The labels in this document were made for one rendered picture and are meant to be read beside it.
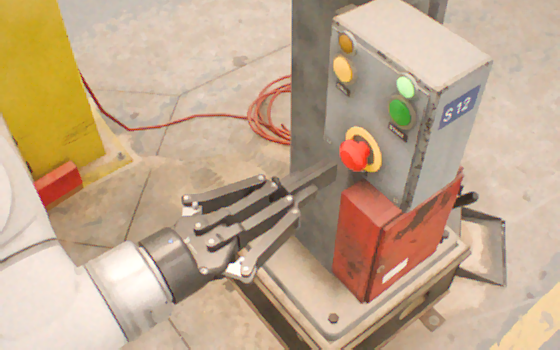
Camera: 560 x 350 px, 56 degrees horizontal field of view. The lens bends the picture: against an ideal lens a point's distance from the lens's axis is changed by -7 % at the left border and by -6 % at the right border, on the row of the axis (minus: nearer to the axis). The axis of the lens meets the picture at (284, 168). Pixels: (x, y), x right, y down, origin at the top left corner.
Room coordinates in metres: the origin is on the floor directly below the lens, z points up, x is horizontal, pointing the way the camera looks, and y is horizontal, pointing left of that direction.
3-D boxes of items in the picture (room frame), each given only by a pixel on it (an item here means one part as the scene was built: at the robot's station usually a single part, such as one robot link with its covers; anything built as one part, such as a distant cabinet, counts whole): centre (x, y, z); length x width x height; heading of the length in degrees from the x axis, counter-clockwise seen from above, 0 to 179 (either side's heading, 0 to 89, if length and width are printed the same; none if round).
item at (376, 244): (0.71, -0.25, 0.49); 0.25 x 0.12 x 0.37; 127
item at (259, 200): (0.37, 0.05, 0.97); 0.11 x 0.01 x 0.04; 129
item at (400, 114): (0.43, -0.12, 1.07); 0.03 x 0.01 x 0.03; 37
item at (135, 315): (0.27, 0.15, 0.97); 0.09 x 0.06 x 0.09; 38
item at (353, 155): (0.46, -0.09, 0.97); 0.04 x 0.04 x 0.04; 37
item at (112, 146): (1.37, 0.83, 0.02); 0.40 x 0.40 x 0.02; 37
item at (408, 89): (0.43, -0.12, 1.11); 0.03 x 0.01 x 0.03; 37
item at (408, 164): (0.56, -0.17, 0.99); 0.24 x 0.21 x 0.26; 127
